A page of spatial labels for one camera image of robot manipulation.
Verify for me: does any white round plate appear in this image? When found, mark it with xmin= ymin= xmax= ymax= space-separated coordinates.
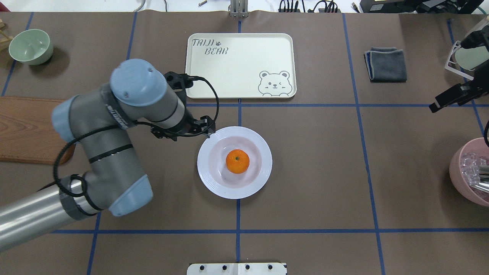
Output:
xmin=197 ymin=126 xmax=273 ymax=199

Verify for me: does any pink bowl with utensils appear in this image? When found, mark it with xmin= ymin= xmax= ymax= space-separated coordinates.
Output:
xmin=449 ymin=137 xmax=489 ymax=207

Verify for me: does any aluminium frame post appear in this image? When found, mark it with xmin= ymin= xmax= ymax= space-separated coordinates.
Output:
xmin=228 ymin=0 xmax=249 ymax=19

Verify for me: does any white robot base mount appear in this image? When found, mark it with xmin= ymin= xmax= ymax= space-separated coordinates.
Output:
xmin=186 ymin=262 xmax=288 ymax=275

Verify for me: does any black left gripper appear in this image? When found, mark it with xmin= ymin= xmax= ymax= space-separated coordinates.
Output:
xmin=151 ymin=71 xmax=217 ymax=141

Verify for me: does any wooden cutting board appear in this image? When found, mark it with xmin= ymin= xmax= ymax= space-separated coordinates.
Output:
xmin=0 ymin=96 xmax=66 ymax=164

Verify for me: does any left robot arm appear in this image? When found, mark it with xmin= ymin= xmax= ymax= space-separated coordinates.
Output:
xmin=0 ymin=59 xmax=220 ymax=252

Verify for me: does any cream bear serving tray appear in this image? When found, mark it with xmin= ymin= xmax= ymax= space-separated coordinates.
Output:
xmin=185 ymin=33 xmax=297 ymax=99

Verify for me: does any pale green cup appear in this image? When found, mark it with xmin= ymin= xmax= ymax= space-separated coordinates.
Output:
xmin=455 ymin=46 xmax=489 ymax=70

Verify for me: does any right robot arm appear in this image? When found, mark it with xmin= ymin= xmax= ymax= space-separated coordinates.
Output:
xmin=429 ymin=26 xmax=489 ymax=113

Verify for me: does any green ceramic bowl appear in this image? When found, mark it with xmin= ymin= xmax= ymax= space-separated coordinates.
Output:
xmin=8 ymin=29 xmax=54 ymax=66

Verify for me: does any white cup rack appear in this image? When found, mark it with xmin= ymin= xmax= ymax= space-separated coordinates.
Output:
xmin=444 ymin=16 xmax=489 ymax=89

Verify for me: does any folded grey cloth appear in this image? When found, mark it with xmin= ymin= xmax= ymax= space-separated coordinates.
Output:
xmin=364 ymin=47 xmax=407 ymax=83

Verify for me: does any orange fruit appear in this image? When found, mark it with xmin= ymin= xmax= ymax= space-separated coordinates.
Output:
xmin=225 ymin=149 xmax=250 ymax=174

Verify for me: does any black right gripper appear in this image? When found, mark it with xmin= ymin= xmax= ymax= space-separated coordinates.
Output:
xmin=429 ymin=82 xmax=489 ymax=113

